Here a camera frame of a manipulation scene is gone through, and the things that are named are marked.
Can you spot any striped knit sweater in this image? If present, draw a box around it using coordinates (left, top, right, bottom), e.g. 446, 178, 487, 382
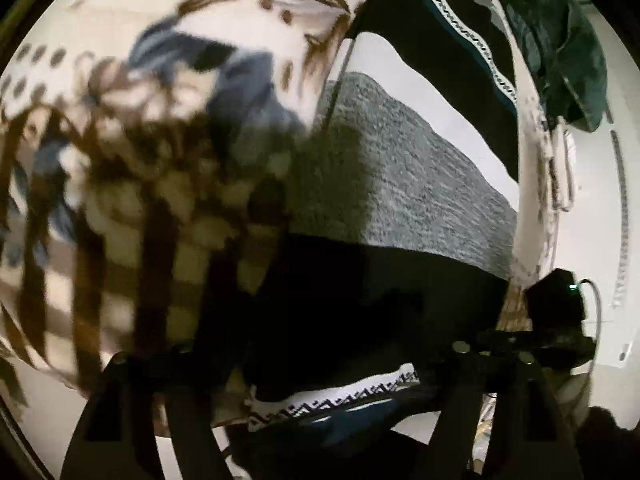
214, 0, 518, 431

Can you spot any white folded clothes stack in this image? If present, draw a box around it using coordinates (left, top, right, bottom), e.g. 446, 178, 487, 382
550, 116, 577, 212

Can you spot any white bed headboard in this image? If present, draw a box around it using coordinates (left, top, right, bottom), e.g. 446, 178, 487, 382
555, 10, 639, 429

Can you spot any dark green plush blanket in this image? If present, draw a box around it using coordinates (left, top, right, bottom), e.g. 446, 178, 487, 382
501, 0, 608, 132

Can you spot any floral bed cover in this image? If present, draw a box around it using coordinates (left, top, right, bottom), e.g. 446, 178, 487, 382
0, 0, 561, 426

